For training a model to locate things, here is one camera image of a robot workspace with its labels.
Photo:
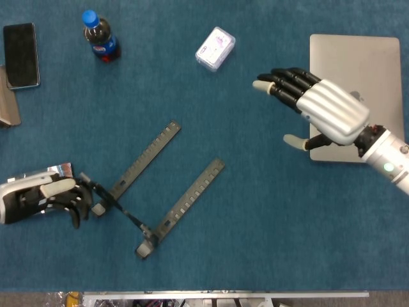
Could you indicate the red blue printed book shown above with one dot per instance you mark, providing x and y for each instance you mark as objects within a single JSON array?
[{"x": 60, "y": 169}]

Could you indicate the yellow object under table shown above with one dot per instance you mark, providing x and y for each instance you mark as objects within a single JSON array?
[{"x": 73, "y": 299}]

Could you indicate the black folding laptop stand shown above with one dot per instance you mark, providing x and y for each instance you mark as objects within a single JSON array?
[{"x": 150, "y": 153}]

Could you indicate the silver closed laptop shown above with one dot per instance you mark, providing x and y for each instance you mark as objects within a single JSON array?
[{"x": 351, "y": 57}]

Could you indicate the white card box clear case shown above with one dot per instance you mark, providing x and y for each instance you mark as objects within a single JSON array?
[{"x": 214, "y": 49}]

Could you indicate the brown leather case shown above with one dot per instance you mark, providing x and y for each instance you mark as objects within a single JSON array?
[{"x": 8, "y": 105}]

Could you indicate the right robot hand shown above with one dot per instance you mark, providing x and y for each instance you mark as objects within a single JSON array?
[{"x": 335, "y": 112}]

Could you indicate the black smartphone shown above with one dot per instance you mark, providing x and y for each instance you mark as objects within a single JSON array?
[{"x": 20, "y": 54}]

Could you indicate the white frame bracket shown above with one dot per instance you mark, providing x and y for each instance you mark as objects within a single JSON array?
[{"x": 223, "y": 302}]

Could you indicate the cola bottle with blue cap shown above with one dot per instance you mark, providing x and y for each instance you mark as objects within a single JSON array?
[{"x": 102, "y": 38}]

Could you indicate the aluminium frame rail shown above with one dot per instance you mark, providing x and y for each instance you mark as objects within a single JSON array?
[{"x": 223, "y": 293}]

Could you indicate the crinkled clear plastic wrap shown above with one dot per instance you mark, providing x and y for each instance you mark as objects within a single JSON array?
[{"x": 56, "y": 300}]

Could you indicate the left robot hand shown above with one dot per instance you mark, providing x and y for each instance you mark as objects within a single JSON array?
[{"x": 35, "y": 198}]

